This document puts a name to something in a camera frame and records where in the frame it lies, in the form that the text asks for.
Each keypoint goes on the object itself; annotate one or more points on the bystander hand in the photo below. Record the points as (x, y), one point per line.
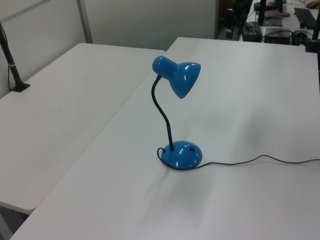
(313, 4)

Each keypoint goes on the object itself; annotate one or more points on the blue desk lamp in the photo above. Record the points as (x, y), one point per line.
(182, 156)

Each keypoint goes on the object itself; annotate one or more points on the black clamp pole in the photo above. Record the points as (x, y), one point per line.
(313, 37)

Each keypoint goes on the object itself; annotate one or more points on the brown cloth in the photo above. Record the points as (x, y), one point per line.
(276, 13)

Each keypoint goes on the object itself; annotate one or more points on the black electronics box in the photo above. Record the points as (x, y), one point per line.
(277, 36)

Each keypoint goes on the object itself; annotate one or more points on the black monitor stand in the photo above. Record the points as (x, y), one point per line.
(262, 12)

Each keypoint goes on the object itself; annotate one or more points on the black power strip box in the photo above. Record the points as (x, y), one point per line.
(252, 32)

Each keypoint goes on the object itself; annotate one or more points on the black upright speaker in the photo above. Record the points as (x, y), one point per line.
(230, 22)

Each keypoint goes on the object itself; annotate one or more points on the aluminium partition corner post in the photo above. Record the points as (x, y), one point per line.
(85, 20)

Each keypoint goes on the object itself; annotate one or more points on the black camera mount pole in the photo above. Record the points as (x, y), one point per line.
(11, 66)

